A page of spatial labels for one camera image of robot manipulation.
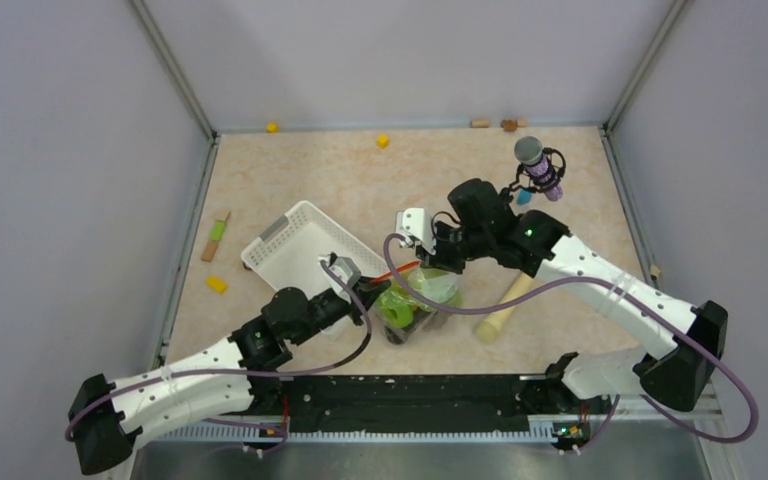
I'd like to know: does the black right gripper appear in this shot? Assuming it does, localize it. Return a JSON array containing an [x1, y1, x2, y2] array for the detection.
[[417, 218, 493, 274]]

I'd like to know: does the green pepper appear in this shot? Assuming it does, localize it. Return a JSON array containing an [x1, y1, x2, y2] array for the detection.
[[375, 287, 423, 330]]

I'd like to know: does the pale green cabbage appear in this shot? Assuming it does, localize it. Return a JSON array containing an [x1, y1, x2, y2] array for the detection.
[[408, 268, 462, 307]]

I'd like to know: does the microphone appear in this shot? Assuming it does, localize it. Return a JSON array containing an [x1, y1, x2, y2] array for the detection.
[[501, 136, 567, 202]]

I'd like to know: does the white plastic basket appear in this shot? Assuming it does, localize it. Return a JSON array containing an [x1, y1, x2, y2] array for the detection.
[[240, 200, 386, 297]]

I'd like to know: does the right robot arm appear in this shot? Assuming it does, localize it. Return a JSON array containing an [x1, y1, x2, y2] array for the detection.
[[397, 178, 728, 412]]

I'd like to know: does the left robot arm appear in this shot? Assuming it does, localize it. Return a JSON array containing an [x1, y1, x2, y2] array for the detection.
[[65, 277, 390, 476]]

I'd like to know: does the blue toy block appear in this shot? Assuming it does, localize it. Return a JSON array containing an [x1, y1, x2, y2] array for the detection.
[[515, 190, 532, 206]]

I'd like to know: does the cork piece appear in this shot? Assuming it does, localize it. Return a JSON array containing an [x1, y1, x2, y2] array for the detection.
[[470, 118, 491, 129]]

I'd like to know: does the yellow block left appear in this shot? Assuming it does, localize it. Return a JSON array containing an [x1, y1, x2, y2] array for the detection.
[[205, 276, 228, 294]]

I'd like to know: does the yellow cube on table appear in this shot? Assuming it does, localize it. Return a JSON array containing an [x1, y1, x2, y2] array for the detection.
[[376, 135, 390, 149]]

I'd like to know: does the green and wood stick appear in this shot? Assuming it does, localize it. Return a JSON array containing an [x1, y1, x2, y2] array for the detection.
[[200, 209, 231, 263]]

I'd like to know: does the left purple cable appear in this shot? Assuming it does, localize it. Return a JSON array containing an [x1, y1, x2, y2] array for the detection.
[[64, 259, 373, 458]]

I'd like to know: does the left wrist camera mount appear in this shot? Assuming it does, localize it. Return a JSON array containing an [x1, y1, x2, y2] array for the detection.
[[318, 252, 361, 291]]

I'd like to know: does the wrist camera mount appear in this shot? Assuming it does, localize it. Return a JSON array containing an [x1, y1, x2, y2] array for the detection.
[[318, 252, 361, 291], [395, 207, 435, 254]]

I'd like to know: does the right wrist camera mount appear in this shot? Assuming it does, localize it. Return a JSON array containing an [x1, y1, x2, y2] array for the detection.
[[395, 207, 435, 254]]

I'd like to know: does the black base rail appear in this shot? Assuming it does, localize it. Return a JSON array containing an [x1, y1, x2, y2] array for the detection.
[[241, 374, 580, 434]]

